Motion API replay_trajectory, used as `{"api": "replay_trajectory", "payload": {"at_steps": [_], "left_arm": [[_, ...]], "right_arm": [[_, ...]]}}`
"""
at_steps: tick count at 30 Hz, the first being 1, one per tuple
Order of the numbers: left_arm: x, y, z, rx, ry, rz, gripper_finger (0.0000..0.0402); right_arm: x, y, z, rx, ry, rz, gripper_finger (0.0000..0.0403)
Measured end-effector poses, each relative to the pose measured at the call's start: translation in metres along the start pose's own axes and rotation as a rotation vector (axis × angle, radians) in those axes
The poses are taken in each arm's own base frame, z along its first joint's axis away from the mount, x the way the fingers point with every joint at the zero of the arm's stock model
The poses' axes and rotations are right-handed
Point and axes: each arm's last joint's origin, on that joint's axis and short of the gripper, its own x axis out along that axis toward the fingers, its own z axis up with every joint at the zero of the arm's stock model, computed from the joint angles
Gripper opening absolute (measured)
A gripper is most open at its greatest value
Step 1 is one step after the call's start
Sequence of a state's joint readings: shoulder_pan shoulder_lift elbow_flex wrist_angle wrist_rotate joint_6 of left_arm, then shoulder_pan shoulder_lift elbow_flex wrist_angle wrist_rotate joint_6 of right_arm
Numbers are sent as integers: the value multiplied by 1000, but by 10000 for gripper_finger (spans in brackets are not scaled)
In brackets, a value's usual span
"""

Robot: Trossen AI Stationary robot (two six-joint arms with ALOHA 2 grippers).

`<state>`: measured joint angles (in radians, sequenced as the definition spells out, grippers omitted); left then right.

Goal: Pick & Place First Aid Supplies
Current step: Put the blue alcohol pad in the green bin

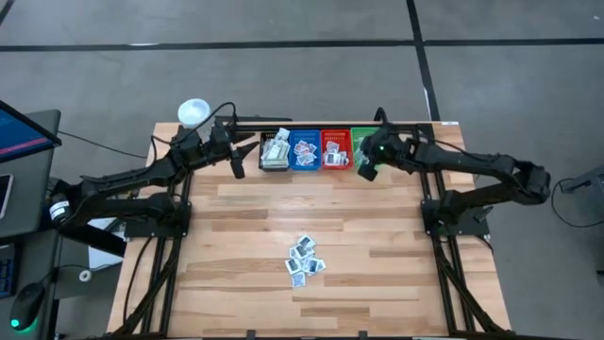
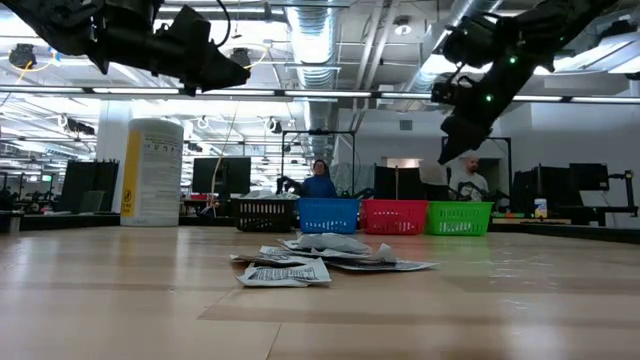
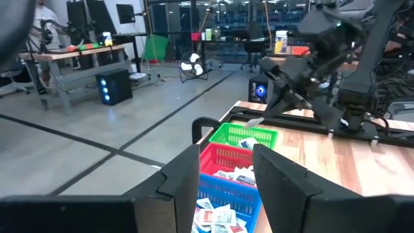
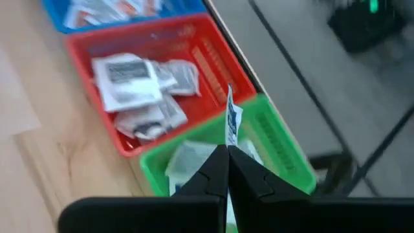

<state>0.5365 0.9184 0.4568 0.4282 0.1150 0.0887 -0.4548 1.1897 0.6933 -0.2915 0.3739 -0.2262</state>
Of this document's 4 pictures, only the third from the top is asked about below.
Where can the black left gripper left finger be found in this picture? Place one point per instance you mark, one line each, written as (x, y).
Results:
(184, 181)

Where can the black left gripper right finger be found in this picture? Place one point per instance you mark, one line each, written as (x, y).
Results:
(281, 194)

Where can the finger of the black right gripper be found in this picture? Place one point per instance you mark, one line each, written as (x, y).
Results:
(294, 105)
(278, 100)

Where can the white packet dark print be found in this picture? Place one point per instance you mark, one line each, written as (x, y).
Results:
(254, 122)
(223, 174)

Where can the white packet black print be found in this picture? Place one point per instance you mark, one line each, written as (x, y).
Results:
(244, 177)

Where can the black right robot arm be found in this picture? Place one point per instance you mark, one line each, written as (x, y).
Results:
(375, 48)

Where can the small black background robot arm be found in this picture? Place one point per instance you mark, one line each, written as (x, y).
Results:
(45, 35)
(76, 29)

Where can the black computer tower blue fan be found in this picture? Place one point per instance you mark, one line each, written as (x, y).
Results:
(260, 91)

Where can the orange topped table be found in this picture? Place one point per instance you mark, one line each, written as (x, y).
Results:
(300, 50)

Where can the white wipes canister yellow label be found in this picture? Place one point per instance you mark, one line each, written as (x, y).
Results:
(280, 42)

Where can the red slotted plastic basket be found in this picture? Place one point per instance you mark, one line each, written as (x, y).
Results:
(220, 155)

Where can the blue slotted plastic basket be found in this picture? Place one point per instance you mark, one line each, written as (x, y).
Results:
(226, 194)

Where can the black office chair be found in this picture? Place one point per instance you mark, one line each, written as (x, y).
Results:
(254, 48)

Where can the green slotted plastic basket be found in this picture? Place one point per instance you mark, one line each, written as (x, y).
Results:
(226, 132)

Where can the black desk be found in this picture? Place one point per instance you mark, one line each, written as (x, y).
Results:
(129, 36)
(226, 41)

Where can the black floor fan white blades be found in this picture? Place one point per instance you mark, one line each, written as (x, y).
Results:
(193, 66)

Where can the small red box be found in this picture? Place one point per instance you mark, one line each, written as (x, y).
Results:
(195, 36)

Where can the black computer tower blue lights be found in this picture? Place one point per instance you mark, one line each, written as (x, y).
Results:
(113, 86)

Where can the green fabric screen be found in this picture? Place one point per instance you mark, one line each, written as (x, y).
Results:
(156, 48)

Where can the workbench with coloured items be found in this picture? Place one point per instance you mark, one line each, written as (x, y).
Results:
(61, 94)

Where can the small wipes bottle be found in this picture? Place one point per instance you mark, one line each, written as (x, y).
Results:
(107, 39)

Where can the red green block row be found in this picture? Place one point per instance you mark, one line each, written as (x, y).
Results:
(82, 47)

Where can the black computer monitor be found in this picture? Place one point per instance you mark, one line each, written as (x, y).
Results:
(125, 13)

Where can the wooden board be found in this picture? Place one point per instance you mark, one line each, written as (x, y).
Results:
(48, 55)

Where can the grey office chair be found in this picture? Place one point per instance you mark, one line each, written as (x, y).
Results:
(13, 76)

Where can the person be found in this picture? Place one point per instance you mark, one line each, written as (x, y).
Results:
(45, 19)

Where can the black frame clamp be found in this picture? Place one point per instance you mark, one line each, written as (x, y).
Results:
(203, 121)

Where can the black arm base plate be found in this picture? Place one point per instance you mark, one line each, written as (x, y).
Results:
(355, 131)

